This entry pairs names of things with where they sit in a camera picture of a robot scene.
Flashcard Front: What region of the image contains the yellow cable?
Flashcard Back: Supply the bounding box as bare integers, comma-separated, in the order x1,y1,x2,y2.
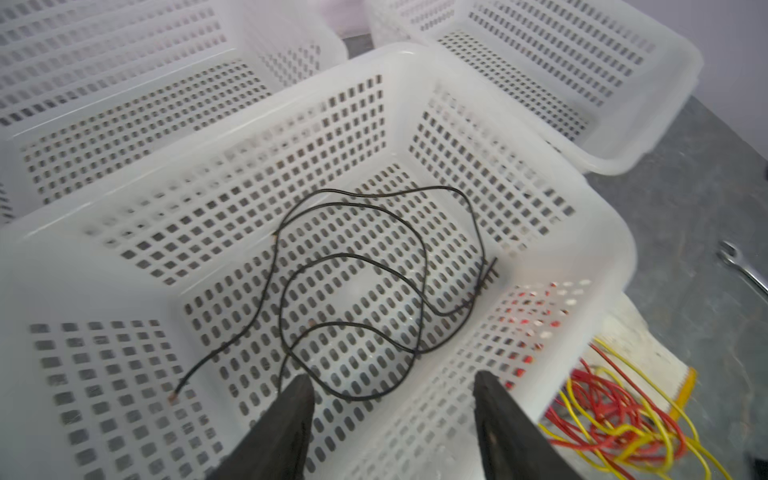
536,337,733,480

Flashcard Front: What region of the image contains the white basket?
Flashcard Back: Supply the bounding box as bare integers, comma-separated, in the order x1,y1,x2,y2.
364,1,704,176
1,0,348,224
1,44,637,479

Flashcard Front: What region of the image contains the black cable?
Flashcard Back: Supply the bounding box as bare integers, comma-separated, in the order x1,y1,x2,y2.
169,185,499,404

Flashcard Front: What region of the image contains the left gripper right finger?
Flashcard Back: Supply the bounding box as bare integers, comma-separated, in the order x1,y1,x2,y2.
473,371,580,480

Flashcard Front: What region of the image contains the front middle white basket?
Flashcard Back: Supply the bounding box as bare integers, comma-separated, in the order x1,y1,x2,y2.
1,44,637,479

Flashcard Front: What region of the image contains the white work glove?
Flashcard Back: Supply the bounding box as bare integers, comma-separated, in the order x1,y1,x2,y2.
563,292,700,480

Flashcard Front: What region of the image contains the silver wrench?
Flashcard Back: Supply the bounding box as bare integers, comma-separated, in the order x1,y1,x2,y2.
717,240,767,296

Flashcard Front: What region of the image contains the right white basket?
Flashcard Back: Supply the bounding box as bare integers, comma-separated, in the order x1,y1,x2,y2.
364,1,704,176

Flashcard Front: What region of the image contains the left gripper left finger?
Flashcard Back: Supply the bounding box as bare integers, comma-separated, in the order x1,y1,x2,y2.
210,374,315,480

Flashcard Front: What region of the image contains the back left white basket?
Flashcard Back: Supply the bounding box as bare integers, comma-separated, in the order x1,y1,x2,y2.
1,0,348,224

